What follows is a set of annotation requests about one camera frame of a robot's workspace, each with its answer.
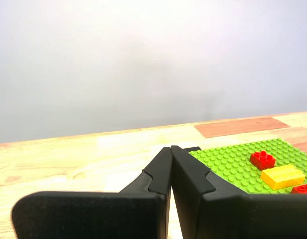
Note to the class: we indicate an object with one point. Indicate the green studded baseplate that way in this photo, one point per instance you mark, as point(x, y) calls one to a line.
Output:
point(230, 164)

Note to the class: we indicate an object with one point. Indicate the yellow rectangular brick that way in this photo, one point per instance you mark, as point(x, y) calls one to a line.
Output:
point(282, 176)

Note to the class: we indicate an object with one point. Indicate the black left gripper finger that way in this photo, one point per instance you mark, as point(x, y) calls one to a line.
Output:
point(93, 214)
point(242, 216)

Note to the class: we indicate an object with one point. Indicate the red square brick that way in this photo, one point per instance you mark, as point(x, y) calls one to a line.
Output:
point(302, 189)
point(262, 161)

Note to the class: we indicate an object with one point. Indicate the black corner tape marker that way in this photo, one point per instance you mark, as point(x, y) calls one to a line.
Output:
point(193, 149)

